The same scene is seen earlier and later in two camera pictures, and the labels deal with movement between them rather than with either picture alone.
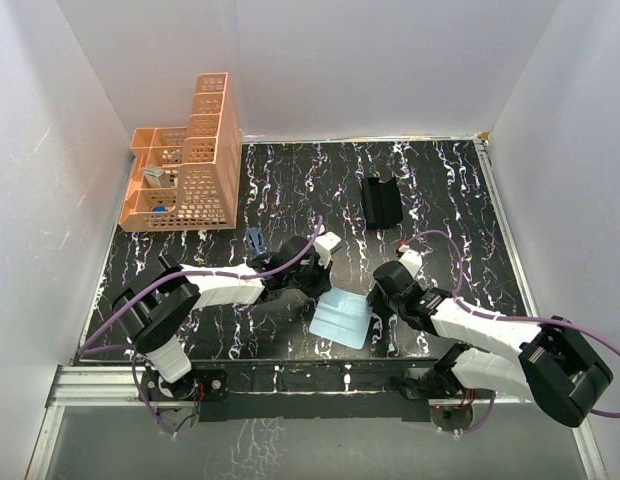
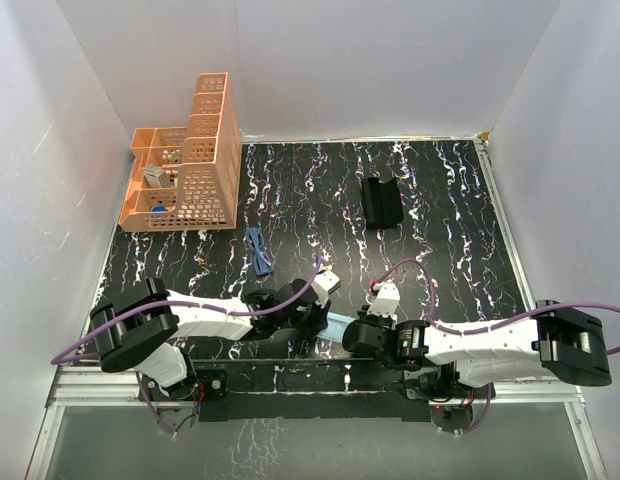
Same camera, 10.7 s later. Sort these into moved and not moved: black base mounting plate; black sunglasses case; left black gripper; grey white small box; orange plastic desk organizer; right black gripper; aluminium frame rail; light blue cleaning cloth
Moved: light blue cleaning cloth; left black gripper; right black gripper
Not moved: black sunglasses case; orange plastic desk organizer; grey white small box; aluminium frame rail; black base mounting plate
